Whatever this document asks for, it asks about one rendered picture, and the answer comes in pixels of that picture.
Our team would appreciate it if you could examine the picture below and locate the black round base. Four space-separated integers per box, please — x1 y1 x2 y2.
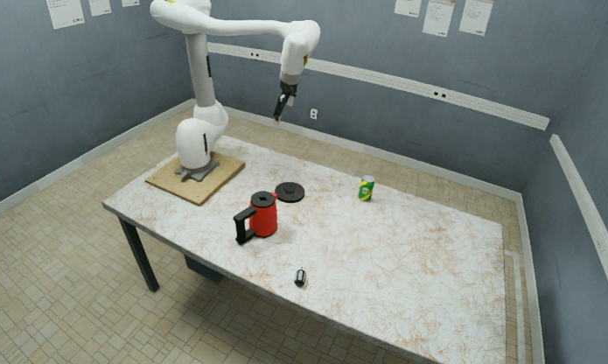
275 182 305 203

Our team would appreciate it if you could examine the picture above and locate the red kettle with black handle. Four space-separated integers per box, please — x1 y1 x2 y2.
233 191 277 245

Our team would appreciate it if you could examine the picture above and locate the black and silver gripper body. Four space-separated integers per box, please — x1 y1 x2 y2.
280 80 298 99

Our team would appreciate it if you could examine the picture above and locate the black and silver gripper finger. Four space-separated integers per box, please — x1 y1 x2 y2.
273 94 291 126
287 91 297 107

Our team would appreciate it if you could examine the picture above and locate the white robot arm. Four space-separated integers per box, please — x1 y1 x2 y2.
150 0 320 182

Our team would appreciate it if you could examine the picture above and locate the green and yellow drink can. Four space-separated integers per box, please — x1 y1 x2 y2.
358 175 374 201

